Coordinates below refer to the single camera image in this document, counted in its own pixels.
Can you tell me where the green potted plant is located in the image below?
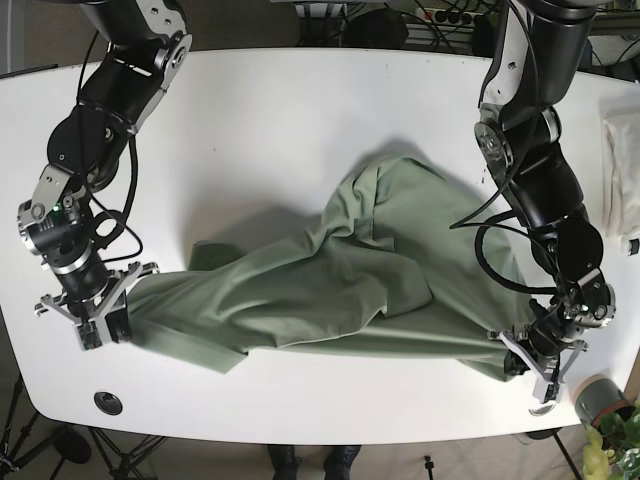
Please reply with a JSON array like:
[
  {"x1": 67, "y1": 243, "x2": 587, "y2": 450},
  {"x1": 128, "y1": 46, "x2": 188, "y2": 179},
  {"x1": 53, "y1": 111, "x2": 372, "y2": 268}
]
[{"x1": 582, "y1": 405, "x2": 639, "y2": 480}]

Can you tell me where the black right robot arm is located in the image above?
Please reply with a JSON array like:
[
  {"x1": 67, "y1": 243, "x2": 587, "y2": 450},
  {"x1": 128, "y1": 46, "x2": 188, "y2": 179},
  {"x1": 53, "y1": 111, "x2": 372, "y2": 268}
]
[{"x1": 17, "y1": 0, "x2": 192, "y2": 351}]

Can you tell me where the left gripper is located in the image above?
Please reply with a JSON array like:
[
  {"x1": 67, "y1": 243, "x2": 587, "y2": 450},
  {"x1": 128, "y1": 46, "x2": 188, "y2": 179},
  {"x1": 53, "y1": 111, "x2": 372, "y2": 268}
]
[{"x1": 488, "y1": 280, "x2": 616, "y2": 405}]

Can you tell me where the white printed T-shirt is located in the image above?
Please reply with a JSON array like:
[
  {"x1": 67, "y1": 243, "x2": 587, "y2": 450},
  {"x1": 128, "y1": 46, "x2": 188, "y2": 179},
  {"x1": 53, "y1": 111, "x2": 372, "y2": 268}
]
[{"x1": 602, "y1": 106, "x2": 639, "y2": 256}]

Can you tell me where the black table grommet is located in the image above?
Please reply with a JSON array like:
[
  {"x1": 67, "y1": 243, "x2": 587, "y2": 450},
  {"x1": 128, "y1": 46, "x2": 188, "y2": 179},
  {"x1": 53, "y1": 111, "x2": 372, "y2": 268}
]
[{"x1": 93, "y1": 391, "x2": 123, "y2": 416}]

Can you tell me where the grey plant pot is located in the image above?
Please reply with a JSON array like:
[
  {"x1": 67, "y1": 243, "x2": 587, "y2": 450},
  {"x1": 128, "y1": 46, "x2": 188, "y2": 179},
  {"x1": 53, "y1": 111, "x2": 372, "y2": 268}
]
[{"x1": 572, "y1": 374, "x2": 635, "y2": 428}]

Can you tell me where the sage green T-shirt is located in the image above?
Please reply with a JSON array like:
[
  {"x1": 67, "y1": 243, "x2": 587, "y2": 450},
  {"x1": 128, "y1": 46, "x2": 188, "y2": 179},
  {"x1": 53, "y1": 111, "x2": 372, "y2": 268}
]
[{"x1": 128, "y1": 153, "x2": 532, "y2": 382}]

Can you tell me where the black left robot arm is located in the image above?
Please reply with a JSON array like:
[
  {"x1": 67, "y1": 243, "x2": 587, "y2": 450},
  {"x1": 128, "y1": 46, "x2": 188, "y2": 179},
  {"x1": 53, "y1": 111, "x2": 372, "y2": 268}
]
[{"x1": 459, "y1": 1, "x2": 616, "y2": 404}]

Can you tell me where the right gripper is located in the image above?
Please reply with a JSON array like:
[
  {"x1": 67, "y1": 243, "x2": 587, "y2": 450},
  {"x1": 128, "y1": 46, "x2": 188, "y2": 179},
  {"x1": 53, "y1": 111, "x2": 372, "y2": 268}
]
[{"x1": 18, "y1": 205, "x2": 159, "y2": 351}]

